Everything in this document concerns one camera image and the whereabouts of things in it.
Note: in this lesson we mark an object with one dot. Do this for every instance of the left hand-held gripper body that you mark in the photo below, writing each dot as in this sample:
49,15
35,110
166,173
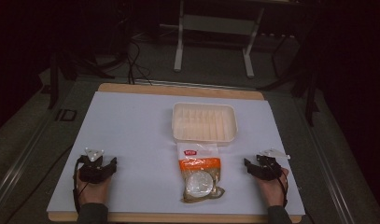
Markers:
92,169

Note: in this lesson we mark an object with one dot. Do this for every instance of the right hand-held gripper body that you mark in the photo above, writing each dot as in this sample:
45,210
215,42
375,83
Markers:
267,169

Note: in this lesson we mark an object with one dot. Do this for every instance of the person's right hand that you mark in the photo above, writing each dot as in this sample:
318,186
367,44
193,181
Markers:
273,191

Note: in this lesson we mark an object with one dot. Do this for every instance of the person's left hand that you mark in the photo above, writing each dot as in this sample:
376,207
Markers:
94,193

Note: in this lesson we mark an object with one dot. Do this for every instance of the white table mat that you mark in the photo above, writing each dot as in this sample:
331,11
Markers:
131,149

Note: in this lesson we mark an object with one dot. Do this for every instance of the clear orange snack packet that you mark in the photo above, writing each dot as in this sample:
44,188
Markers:
199,174

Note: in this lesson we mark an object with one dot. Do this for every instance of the white plastic tray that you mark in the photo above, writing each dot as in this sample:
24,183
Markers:
204,123

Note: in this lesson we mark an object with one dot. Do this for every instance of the black metal stand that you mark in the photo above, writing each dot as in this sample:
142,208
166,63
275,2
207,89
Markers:
53,84

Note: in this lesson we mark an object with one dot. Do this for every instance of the white metal stand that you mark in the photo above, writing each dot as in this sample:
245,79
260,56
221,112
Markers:
179,46

